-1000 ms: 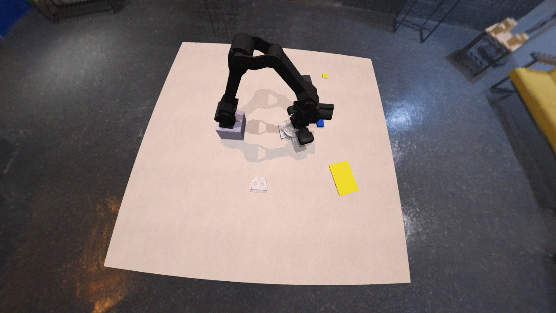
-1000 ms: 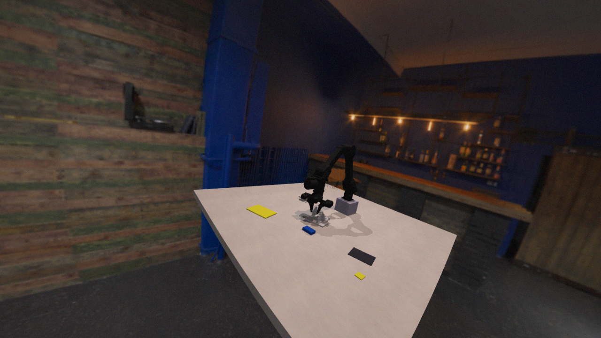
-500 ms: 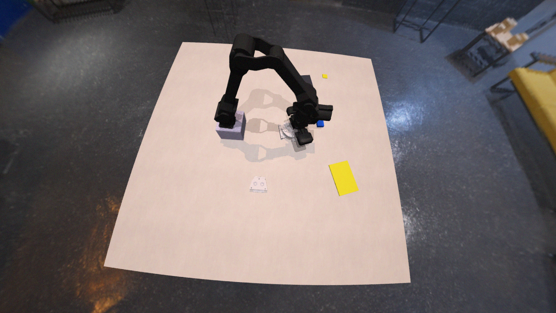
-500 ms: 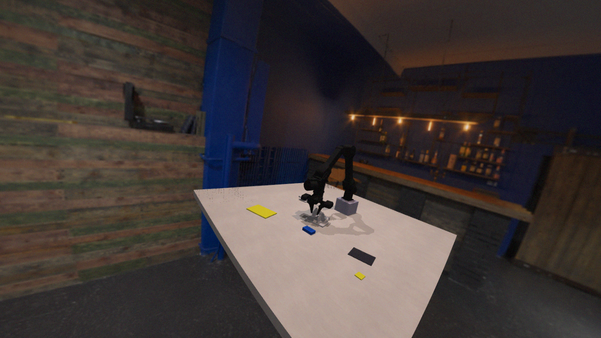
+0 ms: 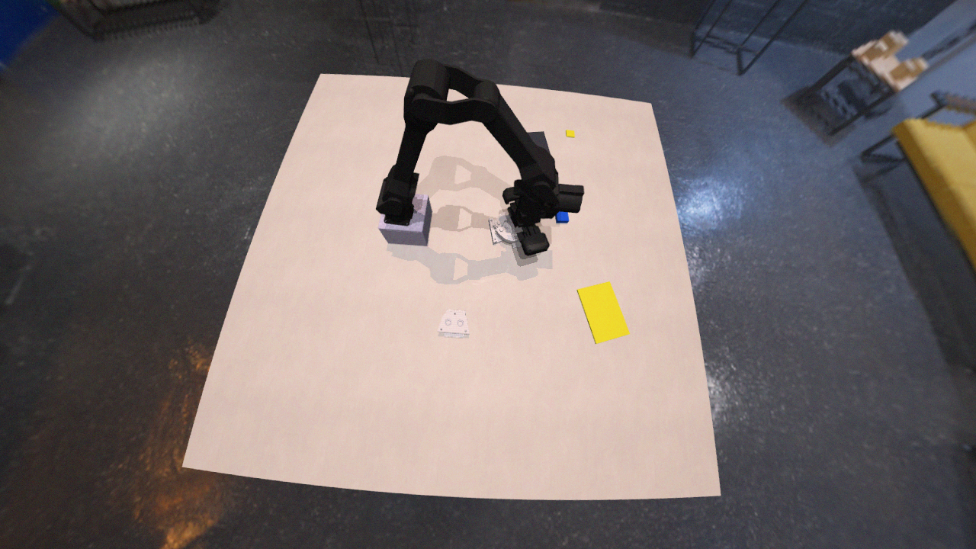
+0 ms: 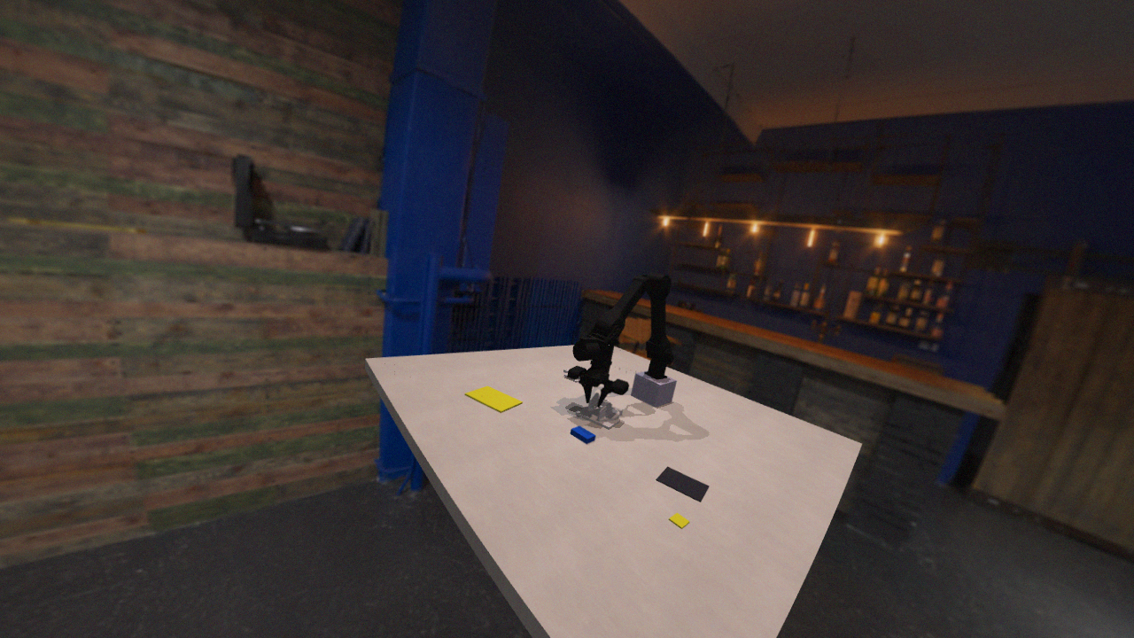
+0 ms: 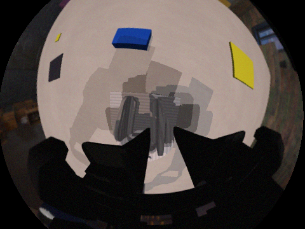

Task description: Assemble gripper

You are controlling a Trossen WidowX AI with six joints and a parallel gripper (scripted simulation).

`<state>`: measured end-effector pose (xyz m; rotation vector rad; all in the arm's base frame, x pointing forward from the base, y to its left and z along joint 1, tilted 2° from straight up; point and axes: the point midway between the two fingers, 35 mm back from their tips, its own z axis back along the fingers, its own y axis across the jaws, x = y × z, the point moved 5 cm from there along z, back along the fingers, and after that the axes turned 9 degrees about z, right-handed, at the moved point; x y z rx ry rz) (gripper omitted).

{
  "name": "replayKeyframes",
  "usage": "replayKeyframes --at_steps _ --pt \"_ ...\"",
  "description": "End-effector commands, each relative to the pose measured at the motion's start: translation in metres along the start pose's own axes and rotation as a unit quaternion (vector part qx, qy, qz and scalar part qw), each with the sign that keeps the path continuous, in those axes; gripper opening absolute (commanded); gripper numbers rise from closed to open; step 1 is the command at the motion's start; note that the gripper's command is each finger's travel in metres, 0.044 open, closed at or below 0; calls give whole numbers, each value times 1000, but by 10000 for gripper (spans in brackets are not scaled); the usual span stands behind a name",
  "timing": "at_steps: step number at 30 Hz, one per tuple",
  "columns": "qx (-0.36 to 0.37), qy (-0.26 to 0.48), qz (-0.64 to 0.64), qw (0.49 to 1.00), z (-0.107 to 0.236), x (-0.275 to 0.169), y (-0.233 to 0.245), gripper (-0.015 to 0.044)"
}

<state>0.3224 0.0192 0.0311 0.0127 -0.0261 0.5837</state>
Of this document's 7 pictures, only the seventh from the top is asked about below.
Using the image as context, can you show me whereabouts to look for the yellow flat rectangular plate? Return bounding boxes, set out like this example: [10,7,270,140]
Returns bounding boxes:
[229,41,254,90]

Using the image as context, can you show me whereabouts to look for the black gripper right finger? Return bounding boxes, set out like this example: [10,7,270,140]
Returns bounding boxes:
[173,127,246,188]

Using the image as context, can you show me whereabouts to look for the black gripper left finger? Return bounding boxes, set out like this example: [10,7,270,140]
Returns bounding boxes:
[81,127,150,194]

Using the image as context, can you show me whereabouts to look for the blue rectangular block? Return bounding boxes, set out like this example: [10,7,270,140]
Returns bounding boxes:
[112,27,151,51]

